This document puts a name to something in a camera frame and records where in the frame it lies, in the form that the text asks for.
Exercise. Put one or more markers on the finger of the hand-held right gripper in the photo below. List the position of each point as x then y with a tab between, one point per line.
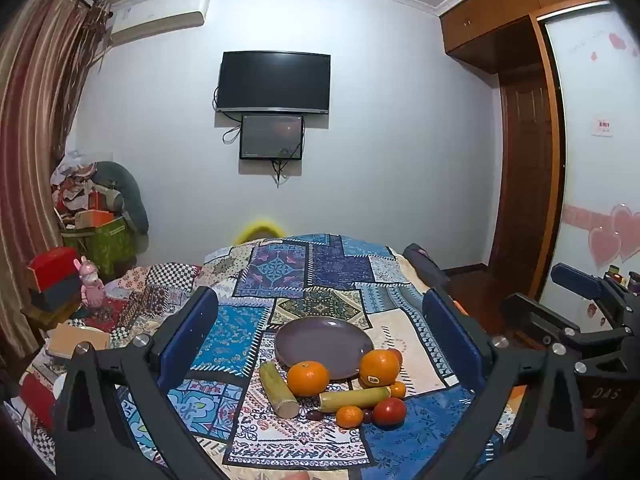
530	316
575	279

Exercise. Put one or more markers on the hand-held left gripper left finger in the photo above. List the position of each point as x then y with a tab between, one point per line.
190	332

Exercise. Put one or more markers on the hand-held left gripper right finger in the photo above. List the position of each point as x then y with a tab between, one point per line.
450	332

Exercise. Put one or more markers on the red tomato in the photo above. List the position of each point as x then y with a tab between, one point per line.
389	412
398	356

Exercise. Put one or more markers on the small mandarin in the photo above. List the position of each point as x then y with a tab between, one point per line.
398	390
349	416

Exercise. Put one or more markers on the large orange with sticker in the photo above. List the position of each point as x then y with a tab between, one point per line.
379	366

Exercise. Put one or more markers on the sugarcane piece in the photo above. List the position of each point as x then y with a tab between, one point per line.
279	391
352	398

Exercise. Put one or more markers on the dark red date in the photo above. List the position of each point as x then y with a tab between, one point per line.
367	415
313	415

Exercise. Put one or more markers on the purple-brown plate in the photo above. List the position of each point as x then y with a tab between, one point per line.
320	342

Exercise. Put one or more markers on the pink heart stickers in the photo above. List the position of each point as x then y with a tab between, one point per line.
607	240

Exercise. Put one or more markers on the checkered patterned cloth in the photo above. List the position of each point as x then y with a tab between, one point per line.
160	280

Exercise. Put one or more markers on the dark cloth bundle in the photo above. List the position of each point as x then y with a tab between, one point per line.
425	265

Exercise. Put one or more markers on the white wardrobe sliding door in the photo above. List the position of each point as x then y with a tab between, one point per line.
595	180

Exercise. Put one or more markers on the pink plush toy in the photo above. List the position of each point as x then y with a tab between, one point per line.
91	285

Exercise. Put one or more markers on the cardboard box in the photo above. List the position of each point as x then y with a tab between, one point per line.
75	341

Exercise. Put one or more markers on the wooden door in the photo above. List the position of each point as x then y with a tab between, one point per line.
525	175

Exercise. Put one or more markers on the green box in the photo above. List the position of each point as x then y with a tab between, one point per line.
105	247

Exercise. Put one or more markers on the yellow chair back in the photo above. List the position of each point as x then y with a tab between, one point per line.
257	227

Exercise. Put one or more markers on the patchwork tablecloth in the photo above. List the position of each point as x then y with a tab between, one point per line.
325	270

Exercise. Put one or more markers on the black box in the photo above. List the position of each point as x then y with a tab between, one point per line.
55	295

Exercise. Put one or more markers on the orange box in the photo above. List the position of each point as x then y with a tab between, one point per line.
95	218

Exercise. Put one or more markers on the grey long pillow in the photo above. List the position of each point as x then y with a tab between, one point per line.
127	195

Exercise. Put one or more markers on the red box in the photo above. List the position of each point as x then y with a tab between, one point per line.
52	265

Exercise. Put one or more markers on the small red door sign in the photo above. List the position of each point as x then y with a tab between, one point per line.
602	127

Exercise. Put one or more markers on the pile of papers and bags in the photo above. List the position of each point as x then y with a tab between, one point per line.
75	180

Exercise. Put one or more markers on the striped brown curtain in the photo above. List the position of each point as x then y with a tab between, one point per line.
35	135

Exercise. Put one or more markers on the wooden overhead cabinet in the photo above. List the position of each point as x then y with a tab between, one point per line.
500	15

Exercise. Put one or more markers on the white air conditioner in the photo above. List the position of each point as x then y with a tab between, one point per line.
160	15

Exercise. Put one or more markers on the small wall monitor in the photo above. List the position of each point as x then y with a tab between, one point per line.
272	136

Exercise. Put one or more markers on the wall-mounted television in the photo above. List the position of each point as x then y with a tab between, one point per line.
274	81

